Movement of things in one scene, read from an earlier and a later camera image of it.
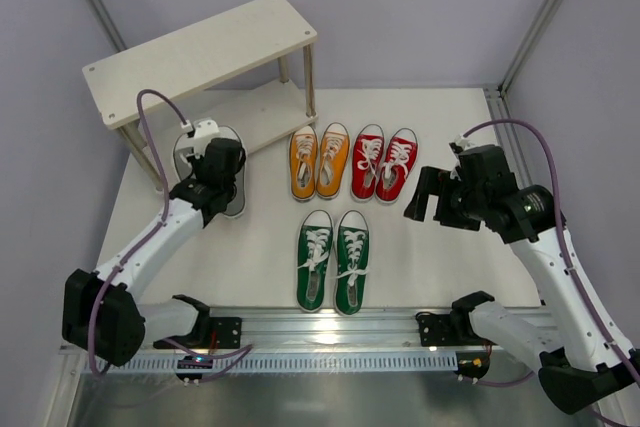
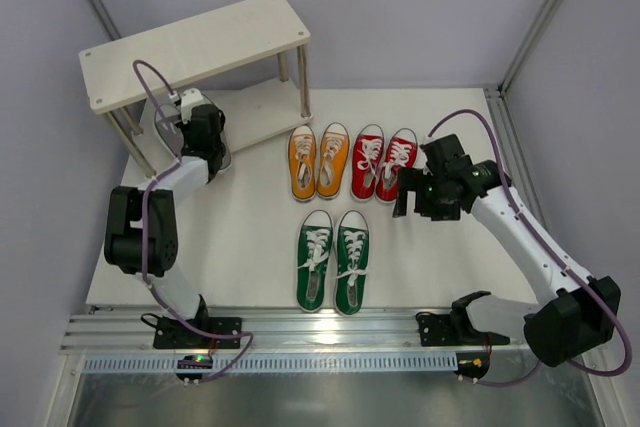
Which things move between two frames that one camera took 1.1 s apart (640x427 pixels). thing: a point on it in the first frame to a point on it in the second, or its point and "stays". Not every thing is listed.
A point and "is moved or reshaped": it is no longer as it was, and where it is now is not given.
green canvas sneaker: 352,263 stays
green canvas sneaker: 315,250 stays
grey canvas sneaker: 183,165 is moved or reshaped
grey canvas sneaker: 237,207 is moved or reshaped
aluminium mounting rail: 320,331 stays
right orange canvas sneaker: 332,161 stays
